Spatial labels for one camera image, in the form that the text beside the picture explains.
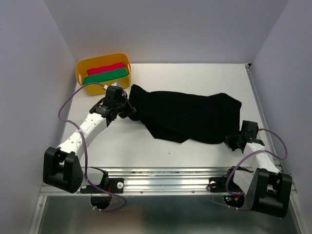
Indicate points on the aluminium rail frame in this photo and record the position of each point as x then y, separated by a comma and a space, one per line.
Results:
165, 182

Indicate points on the yellow plastic basket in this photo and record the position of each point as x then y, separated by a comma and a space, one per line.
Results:
84, 65

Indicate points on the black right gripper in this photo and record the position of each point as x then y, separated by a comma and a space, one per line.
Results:
228, 140

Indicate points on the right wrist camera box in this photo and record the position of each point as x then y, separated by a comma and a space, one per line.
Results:
249, 129

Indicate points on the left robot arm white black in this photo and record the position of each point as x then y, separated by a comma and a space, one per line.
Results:
62, 167

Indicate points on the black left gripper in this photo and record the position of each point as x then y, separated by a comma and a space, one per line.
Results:
129, 110

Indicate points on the black t-shirt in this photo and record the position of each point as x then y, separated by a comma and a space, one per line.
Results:
178, 117

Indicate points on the green rolled t-shirt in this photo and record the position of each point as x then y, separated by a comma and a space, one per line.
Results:
105, 76

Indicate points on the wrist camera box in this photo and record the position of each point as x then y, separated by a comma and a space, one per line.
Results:
114, 94
249, 129

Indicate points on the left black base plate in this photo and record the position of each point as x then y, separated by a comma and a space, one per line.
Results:
113, 185

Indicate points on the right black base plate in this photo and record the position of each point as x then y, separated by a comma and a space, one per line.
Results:
218, 184

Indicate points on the red rolled t-shirt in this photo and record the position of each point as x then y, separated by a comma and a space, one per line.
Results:
108, 68

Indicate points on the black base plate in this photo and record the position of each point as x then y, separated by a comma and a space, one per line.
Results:
113, 185
218, 184

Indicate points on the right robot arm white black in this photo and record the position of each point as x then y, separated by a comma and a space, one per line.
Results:
265, 188

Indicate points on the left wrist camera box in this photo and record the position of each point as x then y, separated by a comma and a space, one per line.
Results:
114, 94

